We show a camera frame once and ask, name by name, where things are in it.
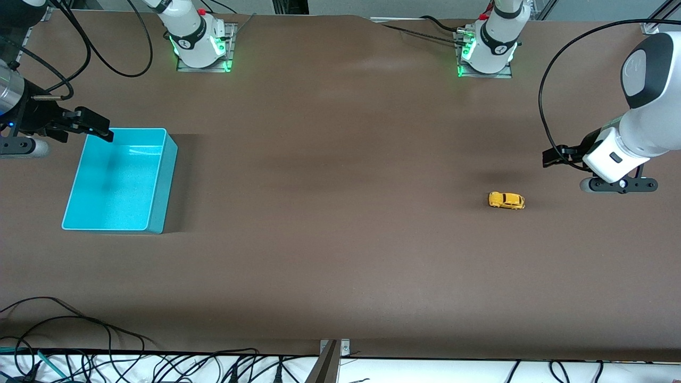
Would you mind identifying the dark wedge post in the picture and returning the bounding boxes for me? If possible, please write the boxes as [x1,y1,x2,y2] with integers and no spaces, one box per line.
[306,340,339,383]

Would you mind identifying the black right arm cable loop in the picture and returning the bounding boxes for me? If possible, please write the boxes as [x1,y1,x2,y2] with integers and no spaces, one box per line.
[51,0,154,78]

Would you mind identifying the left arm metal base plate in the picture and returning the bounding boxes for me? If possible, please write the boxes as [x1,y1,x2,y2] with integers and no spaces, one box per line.
[458,29,513,79]

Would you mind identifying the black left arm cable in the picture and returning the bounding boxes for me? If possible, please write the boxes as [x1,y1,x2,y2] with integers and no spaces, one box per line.
[538,19,681,170]

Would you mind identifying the turquoise plastic bin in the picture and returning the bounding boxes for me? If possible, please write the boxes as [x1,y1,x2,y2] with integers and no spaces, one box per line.
[61,128,179,235]

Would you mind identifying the thin dark cable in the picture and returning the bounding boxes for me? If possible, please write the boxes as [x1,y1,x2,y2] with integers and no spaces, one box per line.
[0,296,88,321]

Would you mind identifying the yellow beetle toy car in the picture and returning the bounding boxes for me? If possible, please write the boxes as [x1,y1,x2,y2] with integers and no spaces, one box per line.
[488,191,526,210]

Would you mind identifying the thin black cable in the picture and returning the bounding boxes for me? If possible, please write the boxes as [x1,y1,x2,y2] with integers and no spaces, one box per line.
[381,24,464,44]

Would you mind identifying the small metal bracket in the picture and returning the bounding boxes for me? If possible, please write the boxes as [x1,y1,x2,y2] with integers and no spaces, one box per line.
[319,339,351,356]

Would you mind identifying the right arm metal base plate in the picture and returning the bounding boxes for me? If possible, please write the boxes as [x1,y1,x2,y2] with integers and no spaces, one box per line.
[177,22,237,73]

